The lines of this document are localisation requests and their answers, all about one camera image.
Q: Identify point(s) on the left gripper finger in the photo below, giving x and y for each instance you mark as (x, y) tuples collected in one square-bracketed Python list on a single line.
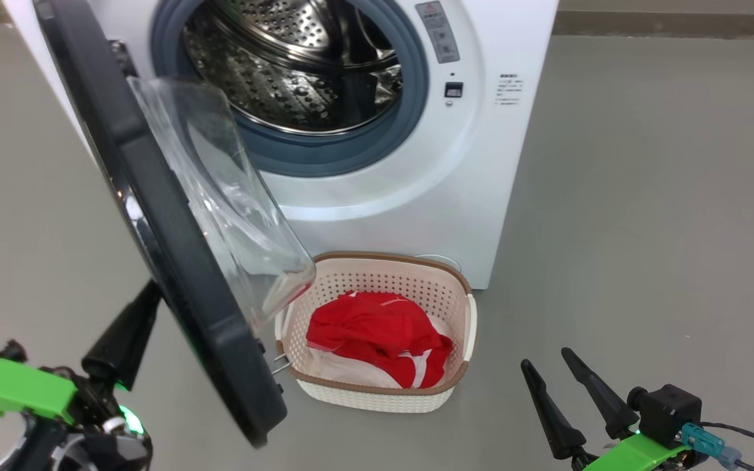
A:
[(125, 340)]

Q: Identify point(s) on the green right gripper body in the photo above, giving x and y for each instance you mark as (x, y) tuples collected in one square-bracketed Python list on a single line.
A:
[(639, 454)]

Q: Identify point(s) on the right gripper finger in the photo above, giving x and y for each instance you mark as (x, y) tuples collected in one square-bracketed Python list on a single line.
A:
[(606, 405), (557, 418)]

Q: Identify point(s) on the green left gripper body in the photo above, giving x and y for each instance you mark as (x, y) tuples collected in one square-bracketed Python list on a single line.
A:
[(17, 389)]

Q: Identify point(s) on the black glass washing machine door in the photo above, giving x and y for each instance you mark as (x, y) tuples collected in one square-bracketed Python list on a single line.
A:
[(174, 261)]

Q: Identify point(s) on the red garment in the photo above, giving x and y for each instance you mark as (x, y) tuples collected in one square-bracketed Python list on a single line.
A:
[(377, 330)]

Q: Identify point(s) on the cream perforated laundry basket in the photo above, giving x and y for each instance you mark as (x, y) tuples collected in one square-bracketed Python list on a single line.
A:
[(377, 396)]

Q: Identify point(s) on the white washing machine body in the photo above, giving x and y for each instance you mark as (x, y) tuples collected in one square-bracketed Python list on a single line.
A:
[(455, 183)]

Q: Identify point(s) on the grey rubber door gasket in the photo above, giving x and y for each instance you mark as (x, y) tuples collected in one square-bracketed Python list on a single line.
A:
[(351, 154)]

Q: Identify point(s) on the steel washing machine drum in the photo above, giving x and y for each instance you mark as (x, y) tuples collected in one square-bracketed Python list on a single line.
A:
[(298, 72)]

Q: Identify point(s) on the black door latch socket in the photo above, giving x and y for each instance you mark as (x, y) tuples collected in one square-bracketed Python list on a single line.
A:
[(453, 89)]

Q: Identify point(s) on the grey warning sticker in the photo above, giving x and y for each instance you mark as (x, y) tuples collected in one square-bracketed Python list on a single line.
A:
[(438, 33)]

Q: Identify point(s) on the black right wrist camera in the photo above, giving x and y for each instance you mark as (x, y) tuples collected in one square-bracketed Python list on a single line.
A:
[(668, 412)]

